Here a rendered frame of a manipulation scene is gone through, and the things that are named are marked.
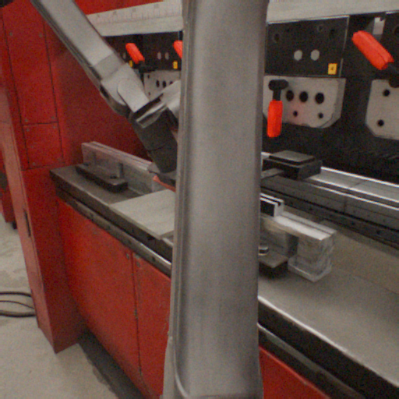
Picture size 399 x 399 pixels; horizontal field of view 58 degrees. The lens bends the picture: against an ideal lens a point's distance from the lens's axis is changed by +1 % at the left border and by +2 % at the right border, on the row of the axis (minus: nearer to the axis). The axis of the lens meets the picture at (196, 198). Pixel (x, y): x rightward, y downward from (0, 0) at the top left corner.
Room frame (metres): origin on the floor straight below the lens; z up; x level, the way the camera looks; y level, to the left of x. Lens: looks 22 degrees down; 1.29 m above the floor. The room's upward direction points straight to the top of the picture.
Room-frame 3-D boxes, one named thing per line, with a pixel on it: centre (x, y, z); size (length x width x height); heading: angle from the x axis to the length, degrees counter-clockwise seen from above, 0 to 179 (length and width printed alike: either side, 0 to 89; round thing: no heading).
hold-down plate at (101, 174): (1.22, 0.34, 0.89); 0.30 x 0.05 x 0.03; 40
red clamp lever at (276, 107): (0.64, -0.14, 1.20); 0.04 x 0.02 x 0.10; 130
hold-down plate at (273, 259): (0.73, -0.07, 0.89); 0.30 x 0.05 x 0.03; 40
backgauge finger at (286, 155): (0.91, -0.21, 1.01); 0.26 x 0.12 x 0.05; 130
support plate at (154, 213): (0.70, 0.02, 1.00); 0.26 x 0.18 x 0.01; 130
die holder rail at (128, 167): (1.22, 0.27, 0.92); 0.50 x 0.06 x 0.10; 40
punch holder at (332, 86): (0.67, -0.20, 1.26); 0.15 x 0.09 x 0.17; 40
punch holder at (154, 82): (0.97, 0.06, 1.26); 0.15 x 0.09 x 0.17; 40
